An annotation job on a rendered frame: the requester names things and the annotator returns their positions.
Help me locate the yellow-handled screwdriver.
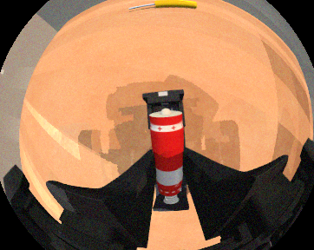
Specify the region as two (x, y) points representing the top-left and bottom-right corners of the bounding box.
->
(128, 0), (198, 10)

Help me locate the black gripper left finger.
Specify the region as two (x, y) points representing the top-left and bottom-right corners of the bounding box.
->
(45, 149), (157, 249)

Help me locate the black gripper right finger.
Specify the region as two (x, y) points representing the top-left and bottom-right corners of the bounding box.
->
(182, 147), (289, 240)

